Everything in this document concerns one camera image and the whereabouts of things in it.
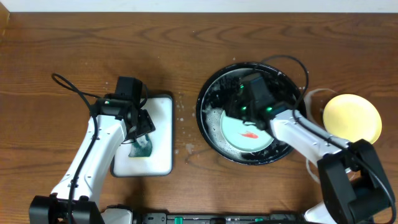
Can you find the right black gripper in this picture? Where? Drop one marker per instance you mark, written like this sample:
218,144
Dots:
232,102

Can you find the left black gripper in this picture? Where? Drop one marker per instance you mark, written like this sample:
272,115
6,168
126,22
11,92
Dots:
144,125

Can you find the green sponge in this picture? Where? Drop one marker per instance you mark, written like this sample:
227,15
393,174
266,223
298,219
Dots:
142,147

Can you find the light green plate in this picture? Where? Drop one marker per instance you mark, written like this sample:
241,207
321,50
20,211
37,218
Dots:
244,137

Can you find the yellow plate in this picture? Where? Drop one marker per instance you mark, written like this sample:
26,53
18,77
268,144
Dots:
352,117

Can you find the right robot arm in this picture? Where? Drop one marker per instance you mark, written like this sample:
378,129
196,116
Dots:
353,182

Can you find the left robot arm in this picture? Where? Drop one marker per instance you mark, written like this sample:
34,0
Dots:
108,145

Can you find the black round tray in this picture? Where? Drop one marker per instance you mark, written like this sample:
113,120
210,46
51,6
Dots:
220,87

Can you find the white rectangular soap tray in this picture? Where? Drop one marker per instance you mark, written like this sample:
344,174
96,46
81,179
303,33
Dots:
159,163

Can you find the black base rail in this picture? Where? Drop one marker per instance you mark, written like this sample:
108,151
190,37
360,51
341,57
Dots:
224,218

